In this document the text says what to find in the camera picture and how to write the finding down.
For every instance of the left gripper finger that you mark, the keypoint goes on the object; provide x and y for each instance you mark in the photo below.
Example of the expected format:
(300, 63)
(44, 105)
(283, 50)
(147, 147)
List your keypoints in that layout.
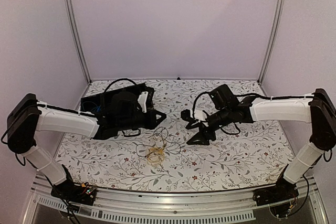
(159, 116)
(154, 123)

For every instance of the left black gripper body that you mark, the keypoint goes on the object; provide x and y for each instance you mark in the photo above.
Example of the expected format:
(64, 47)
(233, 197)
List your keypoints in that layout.
(128, 123)

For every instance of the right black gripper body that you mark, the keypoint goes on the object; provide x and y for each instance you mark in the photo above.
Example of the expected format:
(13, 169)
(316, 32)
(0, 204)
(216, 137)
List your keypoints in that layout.
(220, 116)

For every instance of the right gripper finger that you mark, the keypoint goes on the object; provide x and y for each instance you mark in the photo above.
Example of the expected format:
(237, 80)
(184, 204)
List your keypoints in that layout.
(194, 125)
(198, 139)

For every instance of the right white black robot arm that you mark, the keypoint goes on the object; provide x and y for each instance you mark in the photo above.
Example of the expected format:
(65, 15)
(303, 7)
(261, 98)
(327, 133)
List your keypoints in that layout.
(314, 108)

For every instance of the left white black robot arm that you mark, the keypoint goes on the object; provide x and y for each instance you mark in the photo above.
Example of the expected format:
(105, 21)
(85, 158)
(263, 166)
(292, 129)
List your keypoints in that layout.
(100, 117)

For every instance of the black three-compartment bin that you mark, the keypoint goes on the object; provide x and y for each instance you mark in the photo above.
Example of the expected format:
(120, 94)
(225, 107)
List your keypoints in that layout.
(97, 102)

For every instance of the floral tablecloth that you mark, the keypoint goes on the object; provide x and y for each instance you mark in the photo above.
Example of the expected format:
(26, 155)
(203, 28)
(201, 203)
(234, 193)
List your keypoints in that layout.
(243, 155)

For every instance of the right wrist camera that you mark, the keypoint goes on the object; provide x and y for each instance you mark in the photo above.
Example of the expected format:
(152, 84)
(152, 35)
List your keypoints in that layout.
(190, 115)

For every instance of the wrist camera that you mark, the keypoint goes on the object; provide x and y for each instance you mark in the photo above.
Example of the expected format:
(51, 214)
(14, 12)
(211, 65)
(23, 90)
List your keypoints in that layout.
(190, 115)
(145, 99)

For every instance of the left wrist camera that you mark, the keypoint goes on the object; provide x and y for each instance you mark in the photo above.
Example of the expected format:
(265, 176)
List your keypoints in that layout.
(145, 99)

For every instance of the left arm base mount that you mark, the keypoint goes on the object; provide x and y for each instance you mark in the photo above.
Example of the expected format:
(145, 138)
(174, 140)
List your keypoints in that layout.
(70, 191)

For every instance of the aluminium front rail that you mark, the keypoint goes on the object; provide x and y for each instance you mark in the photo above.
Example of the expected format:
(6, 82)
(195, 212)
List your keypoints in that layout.
(120, 206)

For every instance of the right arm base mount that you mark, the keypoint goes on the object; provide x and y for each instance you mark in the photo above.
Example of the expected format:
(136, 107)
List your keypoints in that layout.
(282, 190)

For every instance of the right aluminium corner post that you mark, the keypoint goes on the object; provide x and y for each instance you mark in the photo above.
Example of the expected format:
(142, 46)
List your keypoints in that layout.
(272, 39)

